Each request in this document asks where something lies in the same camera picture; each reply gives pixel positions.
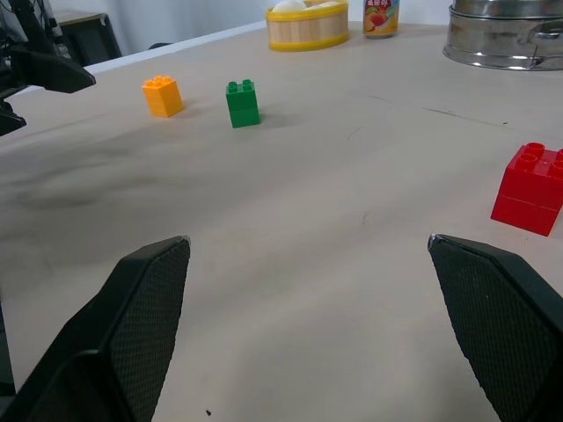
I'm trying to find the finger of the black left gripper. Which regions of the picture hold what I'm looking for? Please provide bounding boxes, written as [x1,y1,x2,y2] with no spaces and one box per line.
[11,47,97,94]
[0,98,28,137]

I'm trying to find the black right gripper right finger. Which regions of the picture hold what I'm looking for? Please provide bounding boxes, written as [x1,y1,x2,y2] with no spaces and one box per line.
[428,233,563,422]

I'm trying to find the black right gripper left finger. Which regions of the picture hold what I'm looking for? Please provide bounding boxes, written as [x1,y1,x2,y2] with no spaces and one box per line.
[0,236,192,422]

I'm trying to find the dark desk in background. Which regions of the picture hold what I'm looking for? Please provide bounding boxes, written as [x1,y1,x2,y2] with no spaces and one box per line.
[55,11,123,68]

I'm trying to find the orange toy brick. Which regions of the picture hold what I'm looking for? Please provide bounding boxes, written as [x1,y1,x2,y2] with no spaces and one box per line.
[141,75,185,119]

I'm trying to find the red toy brick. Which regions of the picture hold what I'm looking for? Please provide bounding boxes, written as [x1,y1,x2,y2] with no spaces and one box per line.
[490,142,563,238]

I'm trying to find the green toy brick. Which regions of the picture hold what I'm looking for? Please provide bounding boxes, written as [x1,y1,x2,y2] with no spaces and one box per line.
[225,79,262,129]

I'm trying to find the bamboo steamer with yellow rims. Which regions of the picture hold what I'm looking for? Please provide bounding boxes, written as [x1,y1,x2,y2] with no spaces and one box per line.
[265,0,351,53]

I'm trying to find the stainless steel steamer pot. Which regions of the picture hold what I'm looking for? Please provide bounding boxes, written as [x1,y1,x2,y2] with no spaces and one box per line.
[442,0,563,72]

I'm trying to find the peach drink can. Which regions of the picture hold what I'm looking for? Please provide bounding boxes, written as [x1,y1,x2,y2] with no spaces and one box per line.
[362,0,400,40]

